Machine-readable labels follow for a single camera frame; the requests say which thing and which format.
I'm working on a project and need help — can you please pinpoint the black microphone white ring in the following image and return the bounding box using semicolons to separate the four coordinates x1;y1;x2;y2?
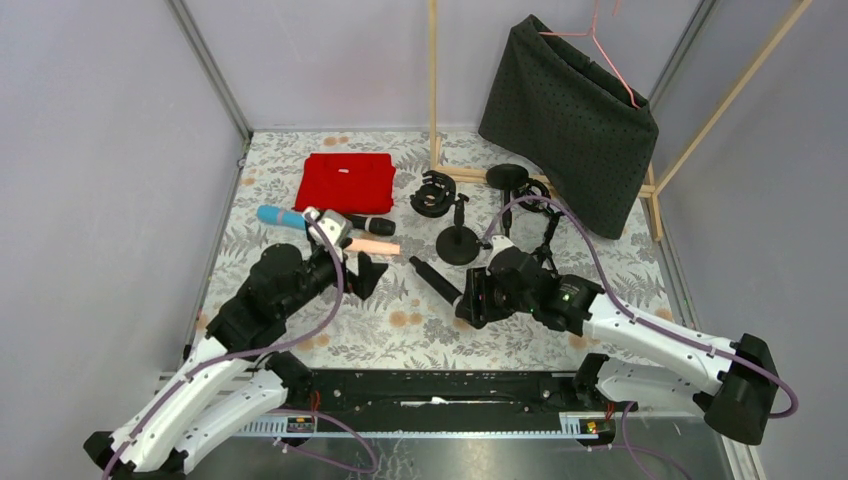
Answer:
344;213;397;238

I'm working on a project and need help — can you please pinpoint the peach pink microphone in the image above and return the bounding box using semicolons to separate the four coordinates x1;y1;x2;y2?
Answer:
344;238;401;256

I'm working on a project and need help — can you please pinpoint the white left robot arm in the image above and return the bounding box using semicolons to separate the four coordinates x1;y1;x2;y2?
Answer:
84;244;388;479

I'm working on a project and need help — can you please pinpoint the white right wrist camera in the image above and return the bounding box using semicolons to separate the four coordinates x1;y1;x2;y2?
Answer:
486;235;515;266

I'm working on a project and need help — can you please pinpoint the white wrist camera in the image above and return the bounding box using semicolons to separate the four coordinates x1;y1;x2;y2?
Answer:
302;207;353;253
486;235;515;266

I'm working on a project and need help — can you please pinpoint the blue microphone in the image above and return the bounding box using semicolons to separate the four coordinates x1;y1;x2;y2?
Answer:
256;205;308;231

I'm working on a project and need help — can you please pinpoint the wooden rack frame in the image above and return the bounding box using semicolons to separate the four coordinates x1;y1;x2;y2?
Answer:
427;0;811;242

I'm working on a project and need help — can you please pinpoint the black tripod shock mount stand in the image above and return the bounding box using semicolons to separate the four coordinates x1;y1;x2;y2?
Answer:
512;178;563;274

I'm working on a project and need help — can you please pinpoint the pink wire hanger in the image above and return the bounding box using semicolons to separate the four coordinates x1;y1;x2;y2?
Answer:
541;0;640;110

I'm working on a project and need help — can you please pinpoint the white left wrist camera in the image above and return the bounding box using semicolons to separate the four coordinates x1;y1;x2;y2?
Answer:
302;207;353;253

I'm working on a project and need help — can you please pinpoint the dark grey dotted cloth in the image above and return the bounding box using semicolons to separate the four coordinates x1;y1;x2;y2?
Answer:
478;15;659;240

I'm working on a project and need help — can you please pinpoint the red folded cloth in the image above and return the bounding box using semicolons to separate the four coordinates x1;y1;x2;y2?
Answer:
293;152;396;215

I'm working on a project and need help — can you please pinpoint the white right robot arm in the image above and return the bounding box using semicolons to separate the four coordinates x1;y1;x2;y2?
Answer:
449;246;779;445

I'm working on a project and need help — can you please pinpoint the black handheld microphone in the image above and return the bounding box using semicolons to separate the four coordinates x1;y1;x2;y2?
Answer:
409;256;462;306

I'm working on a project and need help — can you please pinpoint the black round base stand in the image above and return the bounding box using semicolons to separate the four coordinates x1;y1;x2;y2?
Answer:
436;193;480;266

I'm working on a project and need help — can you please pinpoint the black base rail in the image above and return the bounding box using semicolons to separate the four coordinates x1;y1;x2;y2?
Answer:
248;353;631;445

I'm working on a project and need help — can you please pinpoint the black clip microphone stand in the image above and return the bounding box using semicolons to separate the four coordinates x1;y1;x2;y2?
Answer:
485;164;529;206

